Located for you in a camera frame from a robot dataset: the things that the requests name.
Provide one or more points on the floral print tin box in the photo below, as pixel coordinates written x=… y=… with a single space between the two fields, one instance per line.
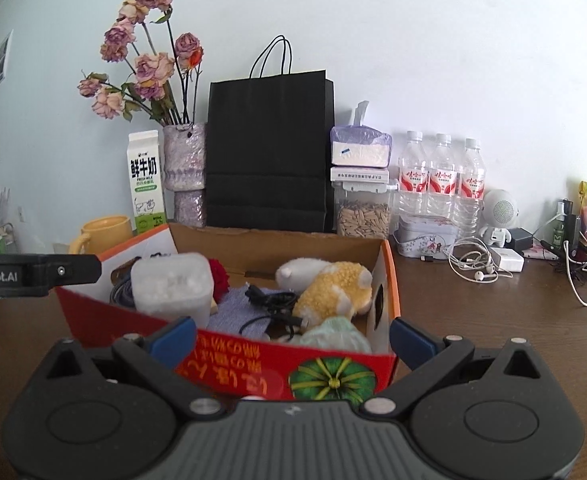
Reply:
x=426 y=240

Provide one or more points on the yellow mug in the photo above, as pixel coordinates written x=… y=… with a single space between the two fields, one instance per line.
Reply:
x=105 y=235

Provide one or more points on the pink floral card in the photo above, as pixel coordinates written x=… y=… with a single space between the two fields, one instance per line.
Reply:
x=538 y=255

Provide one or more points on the clear seed container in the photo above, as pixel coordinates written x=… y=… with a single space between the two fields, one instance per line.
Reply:
x=363 y=217

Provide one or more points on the black power adapter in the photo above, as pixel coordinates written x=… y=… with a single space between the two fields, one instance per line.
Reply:
x=521 y=240

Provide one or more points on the red orange cardboard box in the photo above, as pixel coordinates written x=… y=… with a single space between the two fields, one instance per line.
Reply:
x=243 y=360

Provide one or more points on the white wall socket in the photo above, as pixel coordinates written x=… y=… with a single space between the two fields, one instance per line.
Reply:
x=20 y=214

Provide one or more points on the black slim device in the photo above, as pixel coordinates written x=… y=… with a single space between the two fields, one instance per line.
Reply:
x=571 y=230

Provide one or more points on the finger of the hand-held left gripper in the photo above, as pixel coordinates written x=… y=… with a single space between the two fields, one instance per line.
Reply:
x=70 y=270

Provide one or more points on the dried pink rose bouquet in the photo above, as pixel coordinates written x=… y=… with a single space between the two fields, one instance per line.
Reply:
x=153 y=70

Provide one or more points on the yellow white plush hamster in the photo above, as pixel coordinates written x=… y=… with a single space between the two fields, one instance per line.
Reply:
x=333 y=295

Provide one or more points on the small green bottle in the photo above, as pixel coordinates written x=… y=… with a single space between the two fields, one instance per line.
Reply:
x=558 y=232

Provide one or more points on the purple cloth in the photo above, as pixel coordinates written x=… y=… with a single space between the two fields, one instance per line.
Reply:
x=228 y=310

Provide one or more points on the pale green cloth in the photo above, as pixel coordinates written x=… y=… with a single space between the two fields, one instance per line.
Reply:
x=333 y=335

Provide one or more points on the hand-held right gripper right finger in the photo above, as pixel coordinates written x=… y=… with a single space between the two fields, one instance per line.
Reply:
x=412 y=342

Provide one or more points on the purple tissue pack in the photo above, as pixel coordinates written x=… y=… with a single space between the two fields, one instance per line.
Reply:
x=361 y=155

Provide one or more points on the white flat box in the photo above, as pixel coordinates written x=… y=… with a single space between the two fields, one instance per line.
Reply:
x=361 y=174

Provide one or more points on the white robot-shaped speaker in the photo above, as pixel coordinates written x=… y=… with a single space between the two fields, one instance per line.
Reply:
x=501 y=210

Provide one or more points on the purple glitter vase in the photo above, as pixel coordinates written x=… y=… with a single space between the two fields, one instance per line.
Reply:
x=186 y=160

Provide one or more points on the white green milk carton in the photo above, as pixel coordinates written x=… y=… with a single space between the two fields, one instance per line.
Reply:
x=146 y=185

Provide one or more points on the black paper bag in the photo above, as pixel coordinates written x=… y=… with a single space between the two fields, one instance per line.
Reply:
x=268 y=160

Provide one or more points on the red rose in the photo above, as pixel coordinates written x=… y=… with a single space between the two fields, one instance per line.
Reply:
x=219 y=280

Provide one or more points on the clear water bottle red label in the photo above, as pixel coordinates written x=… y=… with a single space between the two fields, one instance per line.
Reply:
x=471 y=185
x=442 y=180
x=413 y=180

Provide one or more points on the translucent cotton swab pouch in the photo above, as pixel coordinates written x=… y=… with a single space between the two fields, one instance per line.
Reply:
x=171 y=285

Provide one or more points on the wall paper sheet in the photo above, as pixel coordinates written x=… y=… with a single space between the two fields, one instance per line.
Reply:
x=0 y=62

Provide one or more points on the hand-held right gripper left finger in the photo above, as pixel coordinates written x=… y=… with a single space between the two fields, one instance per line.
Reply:
x=173 y=342

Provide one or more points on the white power adapter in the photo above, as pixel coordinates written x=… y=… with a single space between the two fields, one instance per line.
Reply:
x=508 y=259

